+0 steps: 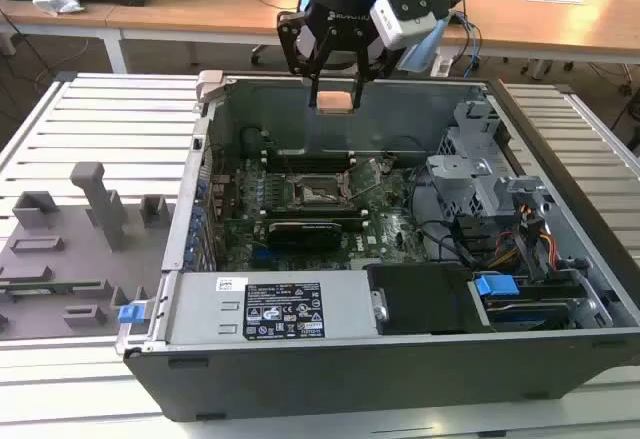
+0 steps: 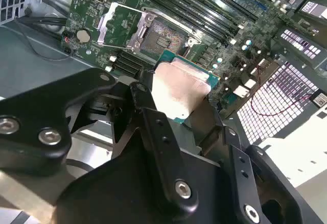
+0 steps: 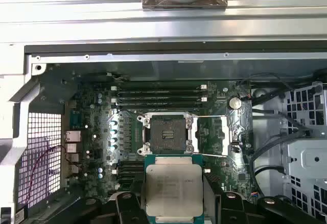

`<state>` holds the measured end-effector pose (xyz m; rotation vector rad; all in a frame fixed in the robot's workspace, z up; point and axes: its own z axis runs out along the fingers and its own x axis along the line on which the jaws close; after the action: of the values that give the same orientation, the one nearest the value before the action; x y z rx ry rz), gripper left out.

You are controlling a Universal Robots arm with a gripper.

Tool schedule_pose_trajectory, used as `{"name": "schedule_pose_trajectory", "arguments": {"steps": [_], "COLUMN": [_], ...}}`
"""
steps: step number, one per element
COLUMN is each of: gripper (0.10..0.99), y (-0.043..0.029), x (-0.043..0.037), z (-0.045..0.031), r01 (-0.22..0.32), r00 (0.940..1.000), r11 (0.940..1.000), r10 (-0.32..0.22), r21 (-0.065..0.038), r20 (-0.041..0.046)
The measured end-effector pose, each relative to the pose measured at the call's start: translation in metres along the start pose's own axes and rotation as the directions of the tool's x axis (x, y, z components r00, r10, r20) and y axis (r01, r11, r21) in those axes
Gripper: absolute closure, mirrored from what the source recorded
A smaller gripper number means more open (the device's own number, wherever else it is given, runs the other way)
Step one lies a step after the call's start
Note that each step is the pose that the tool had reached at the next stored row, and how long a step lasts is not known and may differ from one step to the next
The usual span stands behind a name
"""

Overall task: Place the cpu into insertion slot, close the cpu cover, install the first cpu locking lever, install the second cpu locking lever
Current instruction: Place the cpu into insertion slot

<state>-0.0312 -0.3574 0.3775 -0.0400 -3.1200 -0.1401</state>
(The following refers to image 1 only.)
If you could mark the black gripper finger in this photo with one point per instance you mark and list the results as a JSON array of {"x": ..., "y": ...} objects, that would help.
[
  {"x": 358, "y": 64},
  {"x": 289, "y": 44}
]

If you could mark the small square CPU plate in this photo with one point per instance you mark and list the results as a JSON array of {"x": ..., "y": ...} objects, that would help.
[{"x": 335, "y": 101}]

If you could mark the RAM slot white latches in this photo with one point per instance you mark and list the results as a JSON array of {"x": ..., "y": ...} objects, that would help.
[
  {"x": 315, "y": 210},
  {"x": 310, "y": 158},
  {"x": 352, "y": 222}
]

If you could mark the CPU socket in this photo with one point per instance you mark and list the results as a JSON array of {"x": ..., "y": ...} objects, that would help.
[{"x": 315, "y": 191}]

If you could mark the blue expansion slot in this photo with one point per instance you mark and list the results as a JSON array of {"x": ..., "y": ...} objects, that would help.
[{"x": 262, "y": 258}]

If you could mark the wooden desk white legs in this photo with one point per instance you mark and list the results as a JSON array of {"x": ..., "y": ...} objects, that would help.
[
  {"x": 550, "y": 24},
  {"x": 200, "y": 14}
]

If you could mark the silver metal drive cage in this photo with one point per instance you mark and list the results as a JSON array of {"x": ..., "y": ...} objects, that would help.
[{"x": 470, "y": 179}]

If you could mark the blue card retention clip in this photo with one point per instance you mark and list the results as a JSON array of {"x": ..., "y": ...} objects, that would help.
[
  {"x": 190, "y": 259},
  {"x": 193, "y": 244},
  {"x": 202, "y": 189},
  {"x": 198, "y": 215}
]

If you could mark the green motherboard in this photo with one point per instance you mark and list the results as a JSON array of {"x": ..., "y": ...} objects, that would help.
[{"x": 385, "y": 239}]

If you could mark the black graphics card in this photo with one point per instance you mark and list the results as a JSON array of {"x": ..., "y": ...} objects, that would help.
[{"x": 305, "y": 236}]

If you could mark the black plastic air shroud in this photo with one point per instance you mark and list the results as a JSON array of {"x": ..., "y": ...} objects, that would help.
[{"x": 425, "y": 299}]

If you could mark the hard disk in blue carrier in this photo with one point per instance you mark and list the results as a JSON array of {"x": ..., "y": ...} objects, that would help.
[{"x": 495, "y": 286}]

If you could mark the silver power supply box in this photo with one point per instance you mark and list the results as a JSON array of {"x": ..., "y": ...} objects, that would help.
[{"x": 200, "y": 304}]

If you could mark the gray parts rack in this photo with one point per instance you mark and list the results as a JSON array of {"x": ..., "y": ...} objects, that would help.
[{"x": 75, "y": 269}]

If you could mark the blue case latch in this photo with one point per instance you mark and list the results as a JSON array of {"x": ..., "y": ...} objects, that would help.
[{"x": 130, "y": 314}]

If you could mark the black open PC case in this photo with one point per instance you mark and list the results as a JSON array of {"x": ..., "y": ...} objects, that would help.
[{"x": 350, "y": 384}]

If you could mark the green RAM stick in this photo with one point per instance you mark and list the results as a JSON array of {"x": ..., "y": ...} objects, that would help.
[{"x": 60, "y": 286}]

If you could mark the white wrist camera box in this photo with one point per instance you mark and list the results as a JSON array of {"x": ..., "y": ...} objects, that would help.
[{"x": 400, "y": 24}]

